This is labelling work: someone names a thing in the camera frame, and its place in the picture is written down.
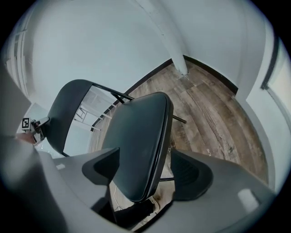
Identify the white floor cable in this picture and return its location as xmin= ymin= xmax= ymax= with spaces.
xmin=112 ymin=185 xmax=129 ymax=213

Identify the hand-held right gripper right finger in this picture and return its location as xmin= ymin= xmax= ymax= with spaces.
xmin=159 ymin=149 xmax=277 ymax=233

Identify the white table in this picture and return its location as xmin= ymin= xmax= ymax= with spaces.
xmin=74 ymin=87 xmax=116 ymax=132

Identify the white framed door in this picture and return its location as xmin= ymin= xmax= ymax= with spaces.
xmin=4 ymin=29 xmax=30 ymax=97

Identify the black folding chair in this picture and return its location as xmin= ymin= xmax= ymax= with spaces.
xmin=46 ymin=79 xmax=187 ymax=203

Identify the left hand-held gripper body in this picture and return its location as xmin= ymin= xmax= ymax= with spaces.
xmin=21 ymin=116 xmax=46 ymax=146

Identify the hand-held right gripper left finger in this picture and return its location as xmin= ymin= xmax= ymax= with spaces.
xmin=40 ymin=147 xmax=120 ymax=228

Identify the person's left forearm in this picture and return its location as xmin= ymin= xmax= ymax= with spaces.
xmin=15 ymin=132 xmax=34 ymax=144

